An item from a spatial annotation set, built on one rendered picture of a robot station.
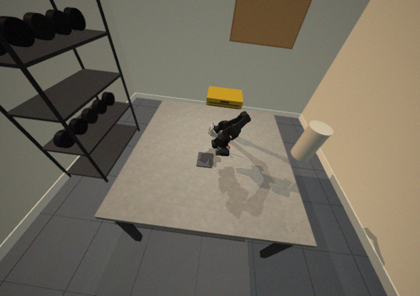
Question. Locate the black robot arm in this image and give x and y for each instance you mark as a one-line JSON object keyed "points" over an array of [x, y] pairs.
{"points": [[232, 127]]}

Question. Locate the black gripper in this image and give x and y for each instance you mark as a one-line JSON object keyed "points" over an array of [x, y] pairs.
{"points": [[224, 151]]}

